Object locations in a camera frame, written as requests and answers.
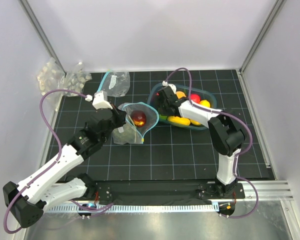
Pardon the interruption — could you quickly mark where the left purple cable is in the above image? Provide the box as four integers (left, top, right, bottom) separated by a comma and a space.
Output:
4, 89, 115, 235

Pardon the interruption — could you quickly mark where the clear zip bag blue zipper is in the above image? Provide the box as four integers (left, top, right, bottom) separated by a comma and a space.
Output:
112, 102, 159, 145

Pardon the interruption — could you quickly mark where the bag of white pieces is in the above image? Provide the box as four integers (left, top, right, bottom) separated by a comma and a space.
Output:
63, 62, 92, 93
36, 57, 66, 112

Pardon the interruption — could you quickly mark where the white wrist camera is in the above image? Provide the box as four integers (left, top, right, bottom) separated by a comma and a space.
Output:
85, 90, 113, 110
162, 80, 177, 93

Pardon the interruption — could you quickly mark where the teal plastic fruit basin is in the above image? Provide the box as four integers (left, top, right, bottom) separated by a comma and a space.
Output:
146, 82, 217, 131

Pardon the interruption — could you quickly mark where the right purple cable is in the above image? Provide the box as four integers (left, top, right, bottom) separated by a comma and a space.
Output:
162, 67, 260, 220

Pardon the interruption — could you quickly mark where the bumpy green fruit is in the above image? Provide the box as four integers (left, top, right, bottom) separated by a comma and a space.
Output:
159, 114, 168, 121

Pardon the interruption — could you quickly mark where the yellow lemon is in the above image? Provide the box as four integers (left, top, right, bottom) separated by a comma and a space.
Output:
190, 119, 201, 126
199, 99, 211, 108

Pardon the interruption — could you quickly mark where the white slotted cable duct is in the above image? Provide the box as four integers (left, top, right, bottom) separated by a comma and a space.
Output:
47, 202, 219, 214

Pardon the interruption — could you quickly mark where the yellow lemon left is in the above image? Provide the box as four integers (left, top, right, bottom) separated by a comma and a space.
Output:
190, 119, 201, 126

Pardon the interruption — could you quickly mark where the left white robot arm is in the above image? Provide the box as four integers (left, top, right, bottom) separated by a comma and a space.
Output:
2, 107, 127, 228

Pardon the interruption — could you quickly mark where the bag of white pieces left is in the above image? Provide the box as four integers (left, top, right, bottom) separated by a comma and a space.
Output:
36, 57, 66, 112

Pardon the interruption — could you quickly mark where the empty zip bag back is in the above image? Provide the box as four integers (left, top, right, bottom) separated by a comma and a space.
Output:
97, 70, 131, 98

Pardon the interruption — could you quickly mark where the netted green melon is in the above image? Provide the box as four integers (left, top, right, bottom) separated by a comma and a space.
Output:
112, 123, 143, 145

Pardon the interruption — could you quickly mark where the dark red apple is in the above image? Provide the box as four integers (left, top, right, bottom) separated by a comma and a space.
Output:
130, 110, 147, 128

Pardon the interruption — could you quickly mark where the black grid mat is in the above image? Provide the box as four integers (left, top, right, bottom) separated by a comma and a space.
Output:
54, 69, 275, 181

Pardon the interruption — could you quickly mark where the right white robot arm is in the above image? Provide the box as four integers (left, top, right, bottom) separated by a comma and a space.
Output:
154, 84, 248, 198

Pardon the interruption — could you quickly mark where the purple cable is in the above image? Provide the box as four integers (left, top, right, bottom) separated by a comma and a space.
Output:
4, 89, 115, 235
162, 67, 260, 220

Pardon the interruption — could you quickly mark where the yellow lemon right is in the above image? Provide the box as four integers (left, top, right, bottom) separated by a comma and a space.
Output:
199, 99, 211, 108

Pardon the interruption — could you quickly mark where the bag of white pieces right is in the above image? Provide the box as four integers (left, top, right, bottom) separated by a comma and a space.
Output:
63, 62, 92, 93

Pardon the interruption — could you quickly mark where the yellow pear middle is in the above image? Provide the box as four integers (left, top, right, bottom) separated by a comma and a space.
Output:
167, 116, 191, 126

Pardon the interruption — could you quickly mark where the bright red apple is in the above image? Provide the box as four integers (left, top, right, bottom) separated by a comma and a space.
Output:
190, 93, 201, 104

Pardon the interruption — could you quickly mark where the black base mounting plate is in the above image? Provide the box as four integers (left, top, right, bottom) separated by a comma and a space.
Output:
94, 179, 245, 206

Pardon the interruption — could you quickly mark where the peach coloured fruit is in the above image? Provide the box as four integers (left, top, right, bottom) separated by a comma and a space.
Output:
176, 91, 187, 99

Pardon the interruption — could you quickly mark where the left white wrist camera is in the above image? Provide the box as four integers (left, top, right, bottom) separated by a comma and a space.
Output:
85, 90, 113, 110

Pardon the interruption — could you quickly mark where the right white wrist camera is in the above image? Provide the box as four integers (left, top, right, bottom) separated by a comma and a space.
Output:
162, 80, 177, 93

